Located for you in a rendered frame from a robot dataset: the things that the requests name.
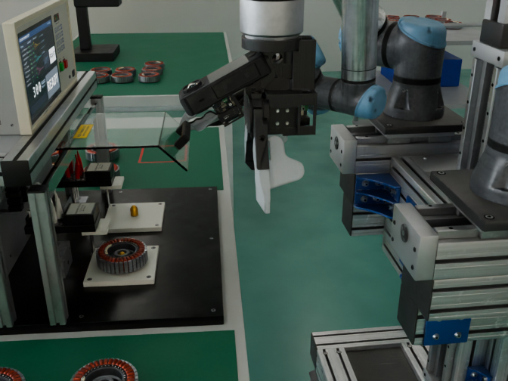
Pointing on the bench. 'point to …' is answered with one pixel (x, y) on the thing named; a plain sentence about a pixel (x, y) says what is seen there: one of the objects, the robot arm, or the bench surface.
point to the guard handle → (183, 134)
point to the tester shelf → (43, 136)
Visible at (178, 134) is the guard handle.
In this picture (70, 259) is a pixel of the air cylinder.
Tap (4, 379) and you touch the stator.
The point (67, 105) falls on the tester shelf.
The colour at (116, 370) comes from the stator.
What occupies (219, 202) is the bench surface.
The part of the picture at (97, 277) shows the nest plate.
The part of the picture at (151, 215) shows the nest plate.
